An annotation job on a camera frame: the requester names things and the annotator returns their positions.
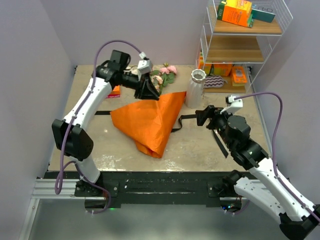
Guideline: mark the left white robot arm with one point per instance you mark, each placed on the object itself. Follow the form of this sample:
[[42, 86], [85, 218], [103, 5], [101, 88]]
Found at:
[[70, 134]]

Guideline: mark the pink orange candy box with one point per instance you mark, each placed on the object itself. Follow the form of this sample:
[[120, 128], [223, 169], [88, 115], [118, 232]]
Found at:
[[116, 93]]

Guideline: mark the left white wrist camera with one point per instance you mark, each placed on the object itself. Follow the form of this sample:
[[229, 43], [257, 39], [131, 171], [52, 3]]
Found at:
[[144, 66]]

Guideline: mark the orange box bottom shelf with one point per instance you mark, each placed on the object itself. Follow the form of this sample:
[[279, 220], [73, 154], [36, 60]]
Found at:
[[210, 69]]

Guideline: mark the striped purple grey sleep mask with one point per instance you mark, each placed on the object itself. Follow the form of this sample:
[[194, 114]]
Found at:
[[214, 81]]

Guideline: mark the orange green carton box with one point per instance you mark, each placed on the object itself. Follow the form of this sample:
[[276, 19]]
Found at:
[[237, 12]]

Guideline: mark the teal box on shelf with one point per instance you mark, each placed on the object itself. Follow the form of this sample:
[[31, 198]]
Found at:
[[263, 13]]

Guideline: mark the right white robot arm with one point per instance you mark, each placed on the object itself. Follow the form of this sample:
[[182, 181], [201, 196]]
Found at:
[[297, 216]]

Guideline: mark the aluminium rail frame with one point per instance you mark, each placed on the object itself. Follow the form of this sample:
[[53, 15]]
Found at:
[[149, 205]]

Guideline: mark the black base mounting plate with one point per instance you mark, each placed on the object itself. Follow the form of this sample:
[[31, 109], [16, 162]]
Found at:
[[212, 189]]

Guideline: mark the yellow orange packet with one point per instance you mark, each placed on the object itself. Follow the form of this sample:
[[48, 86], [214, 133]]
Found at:
[[238, 76]]

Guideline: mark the artificial rose bouquet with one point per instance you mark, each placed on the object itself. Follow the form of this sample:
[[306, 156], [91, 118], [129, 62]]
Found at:
[[161, 77]]

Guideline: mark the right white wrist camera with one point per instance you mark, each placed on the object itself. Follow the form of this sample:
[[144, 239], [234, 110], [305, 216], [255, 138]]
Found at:
[[232, 104]]

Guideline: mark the white wire shelf rack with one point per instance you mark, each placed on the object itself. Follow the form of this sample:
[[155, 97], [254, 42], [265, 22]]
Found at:
[[226, 43]]

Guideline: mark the white faceted ceramic vase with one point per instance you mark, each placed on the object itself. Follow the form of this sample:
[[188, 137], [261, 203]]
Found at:
[[195, 88]]

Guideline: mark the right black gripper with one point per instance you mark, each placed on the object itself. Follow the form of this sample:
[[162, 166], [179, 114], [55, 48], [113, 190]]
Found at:
[[203, 115]]

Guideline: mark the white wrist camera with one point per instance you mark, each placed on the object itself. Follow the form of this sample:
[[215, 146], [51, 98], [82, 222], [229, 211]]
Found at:
[[144, 66], [232, 104]]

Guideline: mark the orange paper flower wrap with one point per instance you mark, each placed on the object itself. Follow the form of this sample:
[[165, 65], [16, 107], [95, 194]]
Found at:
[[149, 122]]

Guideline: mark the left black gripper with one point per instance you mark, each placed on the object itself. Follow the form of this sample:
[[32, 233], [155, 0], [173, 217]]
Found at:
[[146, 89]]

